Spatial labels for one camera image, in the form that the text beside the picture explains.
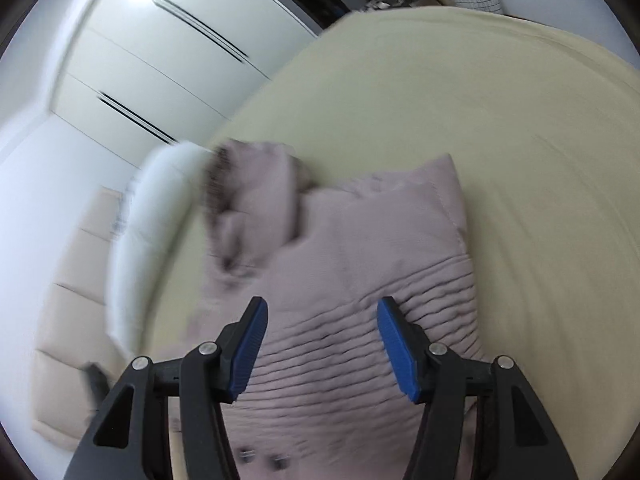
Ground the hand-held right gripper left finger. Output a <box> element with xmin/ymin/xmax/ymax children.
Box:
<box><xmin>61</xmin><ymin>296</ymin><xmax>269</xmax><ymax>480</ymax></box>

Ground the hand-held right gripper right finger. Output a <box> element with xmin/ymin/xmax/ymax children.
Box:
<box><xmin>376</xmin><ymin>296</ymin><xmax>581</xmax><ymax>480</ymax></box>

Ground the mauve pleated pillowcase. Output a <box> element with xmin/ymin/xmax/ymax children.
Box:
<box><xmin>170</xmin><ymin>140</ymin><xmax>493</xmax><ymax>480</ymax></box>

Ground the white pillow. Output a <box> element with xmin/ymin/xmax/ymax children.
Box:
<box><xmin>107</xmin><ymin>141</ymin><xmax>211</xmax><ymax>357</ymax></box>

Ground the beige padded headboard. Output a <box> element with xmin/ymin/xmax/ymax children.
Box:
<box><xmin>31</xmin><ymin>186</ymin><xmax>132</xmax><ymax>453</ymax></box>

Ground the cream bed sheet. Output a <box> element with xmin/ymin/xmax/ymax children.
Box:
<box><xmin>132</xmin><ymin>6</ymin><xmax>640</xmax><ymax>480</ymax></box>

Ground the white wardrobe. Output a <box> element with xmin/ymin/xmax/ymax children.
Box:
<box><xmin>46</xmin><ymin>0</ymin><xmax>321</xmax><ymax>167</ymax></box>

